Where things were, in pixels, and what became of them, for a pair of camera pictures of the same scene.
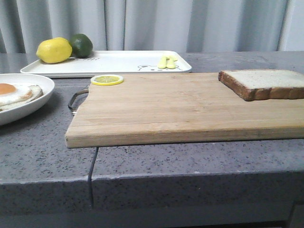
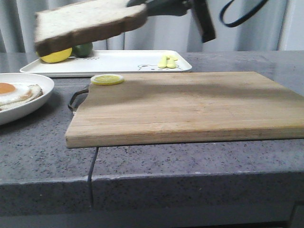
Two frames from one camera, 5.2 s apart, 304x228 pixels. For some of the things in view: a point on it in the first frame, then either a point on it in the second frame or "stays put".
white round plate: x=9 y=115 stays put
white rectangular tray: x=109 y=63 stays put
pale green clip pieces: x=166 y=62 stays put
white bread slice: x=254 y=84 -> x=57 y=28
